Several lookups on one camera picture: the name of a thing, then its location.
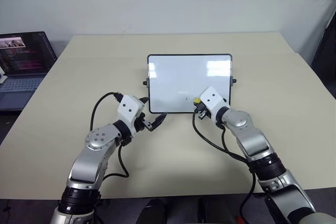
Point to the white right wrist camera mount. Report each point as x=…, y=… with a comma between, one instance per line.
x=213, y=99

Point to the dark rounded shape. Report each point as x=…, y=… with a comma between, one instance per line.
x=157, y=212

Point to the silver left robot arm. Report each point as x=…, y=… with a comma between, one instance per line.
x=92, y=153

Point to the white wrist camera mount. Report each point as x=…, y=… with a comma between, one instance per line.
x=129, y=108
x=213, y=99

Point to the small red object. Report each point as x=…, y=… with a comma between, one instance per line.
x=239, y=219

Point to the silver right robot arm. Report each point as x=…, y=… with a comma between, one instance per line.
x=252, y=134

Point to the yellow small object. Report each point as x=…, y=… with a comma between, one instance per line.
x=196, y=100

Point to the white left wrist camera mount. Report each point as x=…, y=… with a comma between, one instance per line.
x=129, y=108

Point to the beige rounded cover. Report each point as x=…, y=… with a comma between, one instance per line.
x=319, y=218

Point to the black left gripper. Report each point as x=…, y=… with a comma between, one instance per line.
x=141, y=123

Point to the open dark grey laptop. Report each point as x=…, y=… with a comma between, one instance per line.
x=23, y=61

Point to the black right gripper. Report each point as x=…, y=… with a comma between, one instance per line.
x=204, y=111

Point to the black upright panel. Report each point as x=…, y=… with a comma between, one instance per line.
x=325, y=56

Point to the black framed whiteboard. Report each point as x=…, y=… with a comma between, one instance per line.
x=178, y=77

